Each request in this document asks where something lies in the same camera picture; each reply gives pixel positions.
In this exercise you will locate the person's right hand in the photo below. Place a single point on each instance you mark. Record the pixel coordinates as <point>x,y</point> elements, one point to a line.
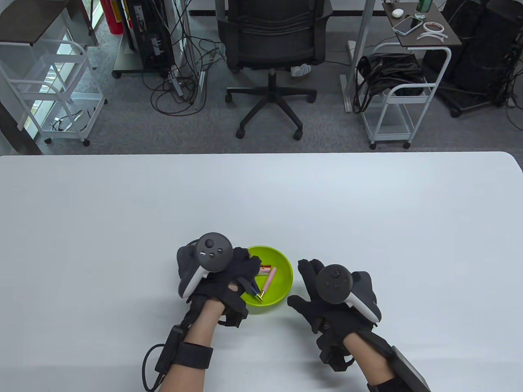
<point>327,318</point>

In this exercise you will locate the person's left hand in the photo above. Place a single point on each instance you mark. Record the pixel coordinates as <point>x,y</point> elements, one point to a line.
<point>239,277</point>

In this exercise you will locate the blue fountain pen barrel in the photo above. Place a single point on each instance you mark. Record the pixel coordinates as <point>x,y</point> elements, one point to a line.
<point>251,288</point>

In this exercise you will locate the pink fountain pen cap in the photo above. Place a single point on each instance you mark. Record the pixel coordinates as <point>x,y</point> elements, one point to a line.
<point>266,269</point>

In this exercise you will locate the pink fountain pen barrel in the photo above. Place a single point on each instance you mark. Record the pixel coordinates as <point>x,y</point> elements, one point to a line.
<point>269,279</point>

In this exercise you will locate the grey and white controller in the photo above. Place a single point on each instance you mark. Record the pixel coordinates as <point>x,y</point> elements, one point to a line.
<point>333,283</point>
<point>212,251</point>

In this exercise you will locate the person's left forearm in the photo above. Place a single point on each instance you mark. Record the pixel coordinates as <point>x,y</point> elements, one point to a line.
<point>200,330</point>

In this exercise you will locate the person's right forearm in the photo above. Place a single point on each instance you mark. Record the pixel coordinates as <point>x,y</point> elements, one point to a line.
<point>367,361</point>

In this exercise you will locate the lime green plastic bowl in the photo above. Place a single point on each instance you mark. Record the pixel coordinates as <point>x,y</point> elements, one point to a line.
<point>282,265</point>

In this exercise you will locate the black wrist sensor box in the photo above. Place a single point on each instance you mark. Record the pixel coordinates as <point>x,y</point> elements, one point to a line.
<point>169,349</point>
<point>410,371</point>

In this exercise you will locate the dark power strip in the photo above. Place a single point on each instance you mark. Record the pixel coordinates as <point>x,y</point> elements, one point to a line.
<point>177,85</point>

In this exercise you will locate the black office chair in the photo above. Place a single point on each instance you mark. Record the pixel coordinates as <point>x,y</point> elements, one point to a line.
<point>269,45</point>

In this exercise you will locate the grey wheeled platform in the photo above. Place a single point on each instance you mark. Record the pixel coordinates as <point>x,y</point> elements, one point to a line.
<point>124,61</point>

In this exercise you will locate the black bag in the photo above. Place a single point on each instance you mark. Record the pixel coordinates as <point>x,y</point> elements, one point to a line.
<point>392,69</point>

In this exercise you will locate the white desk leg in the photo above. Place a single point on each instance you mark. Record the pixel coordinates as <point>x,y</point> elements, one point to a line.
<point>184,24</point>
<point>359,41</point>

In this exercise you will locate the black computer tower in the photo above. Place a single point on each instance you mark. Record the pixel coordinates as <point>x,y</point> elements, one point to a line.
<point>147,32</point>

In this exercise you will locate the white side table brown top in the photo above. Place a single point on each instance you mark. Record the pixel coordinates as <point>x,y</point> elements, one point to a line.
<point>406,40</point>

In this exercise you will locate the red fire extinguisher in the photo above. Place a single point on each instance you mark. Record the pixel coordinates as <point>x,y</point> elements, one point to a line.
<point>110,16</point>

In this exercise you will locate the white curved headband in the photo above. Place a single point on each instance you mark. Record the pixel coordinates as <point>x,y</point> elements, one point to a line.
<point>429,36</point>

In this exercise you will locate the smartphone with light case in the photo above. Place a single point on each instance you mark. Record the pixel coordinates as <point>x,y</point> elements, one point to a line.
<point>407,25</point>

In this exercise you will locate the white tape roll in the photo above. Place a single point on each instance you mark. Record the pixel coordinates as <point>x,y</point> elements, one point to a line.
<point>425,27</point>

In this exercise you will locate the white earbuds case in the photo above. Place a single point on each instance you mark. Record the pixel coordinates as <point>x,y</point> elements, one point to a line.
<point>397,12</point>

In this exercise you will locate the green bottle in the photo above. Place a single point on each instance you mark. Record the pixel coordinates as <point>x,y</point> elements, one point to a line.
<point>424,7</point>

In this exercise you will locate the white cart with brown top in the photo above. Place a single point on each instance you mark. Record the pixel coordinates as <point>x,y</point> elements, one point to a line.
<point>28,20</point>

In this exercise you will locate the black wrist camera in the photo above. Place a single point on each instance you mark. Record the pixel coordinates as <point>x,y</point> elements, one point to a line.
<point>235,314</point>
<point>331,351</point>

